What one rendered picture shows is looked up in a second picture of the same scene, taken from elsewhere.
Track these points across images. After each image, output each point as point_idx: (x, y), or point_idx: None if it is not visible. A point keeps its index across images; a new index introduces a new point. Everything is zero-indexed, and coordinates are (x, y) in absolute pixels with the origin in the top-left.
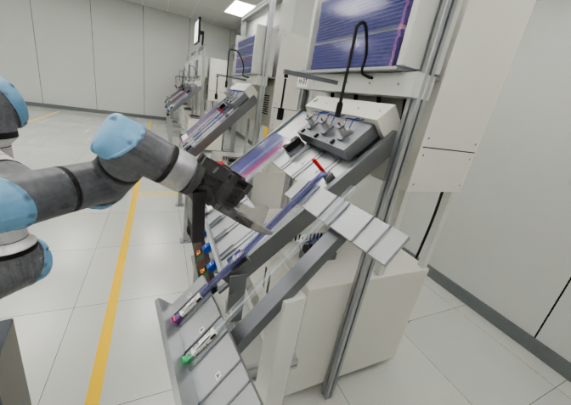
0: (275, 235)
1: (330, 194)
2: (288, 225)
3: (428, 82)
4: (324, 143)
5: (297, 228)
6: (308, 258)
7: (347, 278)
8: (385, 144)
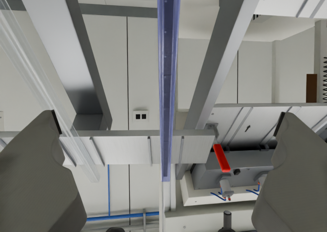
0: (235, 15)
1: (120, 162)
2: (222, 49)
3: (162, 222)
4: (252, 166)
5: (212, 46)
6: (67, 52)
7: None
8: (178, 168)
